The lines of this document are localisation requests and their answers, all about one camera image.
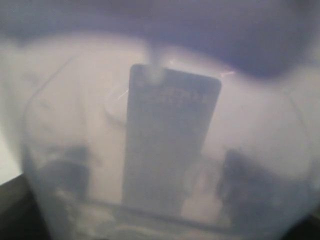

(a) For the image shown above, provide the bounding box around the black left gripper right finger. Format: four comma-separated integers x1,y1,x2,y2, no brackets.
304,213,320,240

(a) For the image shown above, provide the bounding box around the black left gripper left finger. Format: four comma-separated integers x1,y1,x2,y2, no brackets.
0,175,50,240

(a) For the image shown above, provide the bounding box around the clear tall plastic container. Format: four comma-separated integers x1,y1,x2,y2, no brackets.
0,0,320,240

